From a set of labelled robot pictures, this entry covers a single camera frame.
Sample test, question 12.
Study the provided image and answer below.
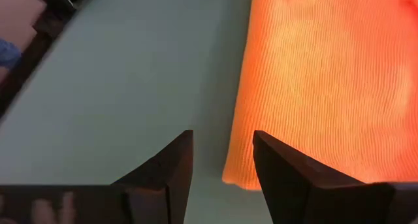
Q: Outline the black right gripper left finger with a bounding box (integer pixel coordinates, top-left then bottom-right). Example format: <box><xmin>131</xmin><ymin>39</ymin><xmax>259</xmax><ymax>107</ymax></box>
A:
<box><xmin>110</xmin><ymin>129</ymin><xmax>194</xmax><ymax>224</ymax></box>

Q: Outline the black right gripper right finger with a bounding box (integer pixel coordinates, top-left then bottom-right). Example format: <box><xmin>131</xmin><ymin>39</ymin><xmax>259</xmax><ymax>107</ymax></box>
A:
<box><xmin>253</xmin><ymin>129</ymin><xmax>365</xmax><ymax>224</ymax></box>

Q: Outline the orange microfiber towel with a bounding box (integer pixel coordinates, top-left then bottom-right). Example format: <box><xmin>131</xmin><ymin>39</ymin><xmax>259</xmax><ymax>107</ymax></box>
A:
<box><xmin>221</xmin><ymin>0</ymin><xmax>418</xmax><ymax>191</ymax></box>

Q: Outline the person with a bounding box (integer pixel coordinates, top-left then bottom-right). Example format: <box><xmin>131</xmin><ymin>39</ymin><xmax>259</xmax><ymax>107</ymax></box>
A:
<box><xmin>0</xmin><ymin>37</ymin><xmax>23</xmax><ymax>71</ymax></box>

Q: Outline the black table frame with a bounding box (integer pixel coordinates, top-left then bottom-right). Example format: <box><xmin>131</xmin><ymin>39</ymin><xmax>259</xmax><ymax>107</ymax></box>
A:
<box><xmin>0</xmin><ymin>0</ymin><xmax>97</xmax><ymax>120</ymax></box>

